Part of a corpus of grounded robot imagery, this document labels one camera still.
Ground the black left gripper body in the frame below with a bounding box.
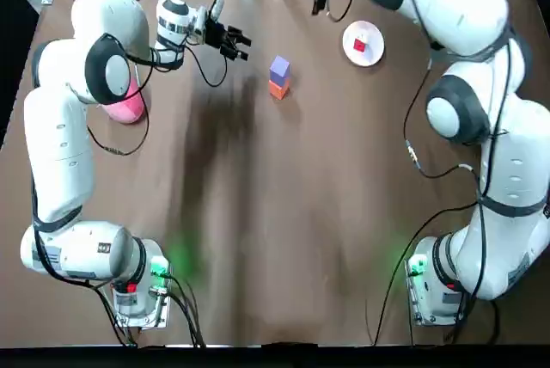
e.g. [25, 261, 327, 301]
[204, 15, 231, 50]

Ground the purple foam square block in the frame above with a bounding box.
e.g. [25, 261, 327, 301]
[269, 55, 291, 88]

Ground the orange foam square block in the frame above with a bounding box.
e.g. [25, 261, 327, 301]
[268, 79, 290, 101]

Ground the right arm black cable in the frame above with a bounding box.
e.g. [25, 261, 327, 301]
[402, 56, 481, 181]

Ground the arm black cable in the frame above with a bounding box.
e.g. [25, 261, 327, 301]
[402, 56, 481, 181]
[85, 52, 151, 157]

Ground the pink plush toy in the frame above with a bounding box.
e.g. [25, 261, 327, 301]
[101, 64, 148, 126]

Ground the pale pink plate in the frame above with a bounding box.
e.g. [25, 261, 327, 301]
[342, 20, 385, 68]

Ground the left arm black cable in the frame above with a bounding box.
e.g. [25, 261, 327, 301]
[85, 52, 151, 157]

